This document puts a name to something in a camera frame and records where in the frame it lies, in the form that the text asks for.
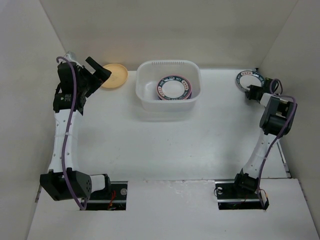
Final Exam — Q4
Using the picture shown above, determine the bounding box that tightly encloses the green rim plate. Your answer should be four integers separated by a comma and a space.
235, 70, 265, 92
156, 75, 192, 101

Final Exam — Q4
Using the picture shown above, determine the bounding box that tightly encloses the yellow plastic plate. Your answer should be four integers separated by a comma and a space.
101, 63, 128, 89

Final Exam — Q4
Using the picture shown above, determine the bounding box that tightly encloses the pink plastic plate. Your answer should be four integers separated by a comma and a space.
157, 85, 192, 100

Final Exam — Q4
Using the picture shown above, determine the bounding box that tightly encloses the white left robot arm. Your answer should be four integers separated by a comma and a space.
39, 51, 113, 201

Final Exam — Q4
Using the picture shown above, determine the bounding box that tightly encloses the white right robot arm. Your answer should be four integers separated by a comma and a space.
231, 78, 298, 198

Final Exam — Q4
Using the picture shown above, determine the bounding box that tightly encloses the translucent white plastic bin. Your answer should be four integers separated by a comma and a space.
135, 59, 203, 122

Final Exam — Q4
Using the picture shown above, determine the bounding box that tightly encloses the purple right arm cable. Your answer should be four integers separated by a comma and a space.
256, 78, 298, 196

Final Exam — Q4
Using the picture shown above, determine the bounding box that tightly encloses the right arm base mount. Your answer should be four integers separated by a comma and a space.
213, 180, 270, 211

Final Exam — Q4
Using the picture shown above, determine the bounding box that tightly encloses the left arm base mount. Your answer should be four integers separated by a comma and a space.
85, 181, 128, 211

